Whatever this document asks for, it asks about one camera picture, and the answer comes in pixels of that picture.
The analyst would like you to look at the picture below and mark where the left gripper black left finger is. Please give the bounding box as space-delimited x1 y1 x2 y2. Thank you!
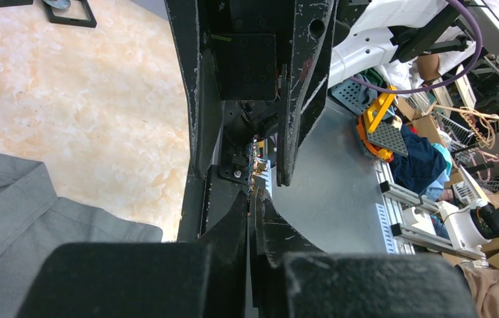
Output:
18 191 248 317

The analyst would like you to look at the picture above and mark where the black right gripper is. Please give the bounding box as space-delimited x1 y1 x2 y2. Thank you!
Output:
165 0 335 186

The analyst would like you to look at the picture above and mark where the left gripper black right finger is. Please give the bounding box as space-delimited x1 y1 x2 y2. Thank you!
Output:
249 189 477 317

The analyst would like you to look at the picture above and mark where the gold brooch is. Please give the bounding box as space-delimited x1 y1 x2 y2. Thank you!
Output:
251 156 268 176

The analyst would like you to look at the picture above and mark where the grey button shirt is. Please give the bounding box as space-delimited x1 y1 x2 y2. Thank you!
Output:
0 154 163 317

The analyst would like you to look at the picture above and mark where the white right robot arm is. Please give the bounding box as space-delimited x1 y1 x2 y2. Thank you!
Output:
166 1 499 186

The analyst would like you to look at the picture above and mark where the round portrait pin badge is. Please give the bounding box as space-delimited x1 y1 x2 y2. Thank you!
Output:
43 0 71 10

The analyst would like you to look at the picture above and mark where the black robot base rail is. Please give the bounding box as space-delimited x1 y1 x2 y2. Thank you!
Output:
177 101 278 242

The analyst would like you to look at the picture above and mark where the black display frame near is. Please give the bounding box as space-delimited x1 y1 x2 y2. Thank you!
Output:
41 0 97 28

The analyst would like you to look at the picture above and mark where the black display frame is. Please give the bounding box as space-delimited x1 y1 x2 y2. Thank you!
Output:
0 0 34 8
41 0 97 28

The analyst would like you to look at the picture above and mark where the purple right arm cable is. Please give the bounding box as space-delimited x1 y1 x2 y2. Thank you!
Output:
349 0 484 95

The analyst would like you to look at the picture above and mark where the black display frame far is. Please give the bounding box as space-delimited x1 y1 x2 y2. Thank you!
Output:
0 0 34 8

